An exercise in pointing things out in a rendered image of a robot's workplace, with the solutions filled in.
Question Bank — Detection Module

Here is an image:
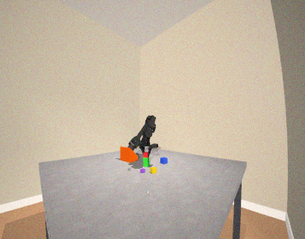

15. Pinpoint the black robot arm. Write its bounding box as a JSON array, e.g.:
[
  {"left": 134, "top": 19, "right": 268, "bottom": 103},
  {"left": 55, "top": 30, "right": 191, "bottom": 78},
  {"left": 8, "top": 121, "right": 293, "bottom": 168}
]
[{"left": 128, "top": 115, "right": 156, "bottom": 151}]

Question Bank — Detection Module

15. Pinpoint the blue block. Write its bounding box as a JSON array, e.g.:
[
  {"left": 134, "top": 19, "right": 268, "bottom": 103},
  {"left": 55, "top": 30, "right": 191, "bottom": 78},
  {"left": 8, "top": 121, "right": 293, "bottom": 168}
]
[{"left": 160, "top": 158, "right": 168, "bottom": 164}]

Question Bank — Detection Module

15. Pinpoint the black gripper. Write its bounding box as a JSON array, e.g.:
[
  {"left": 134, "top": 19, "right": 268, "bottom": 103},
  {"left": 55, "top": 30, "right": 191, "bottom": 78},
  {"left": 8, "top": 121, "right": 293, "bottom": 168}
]
[{"left": 134, "top": 137, "right": 158, "bottom": 157}]

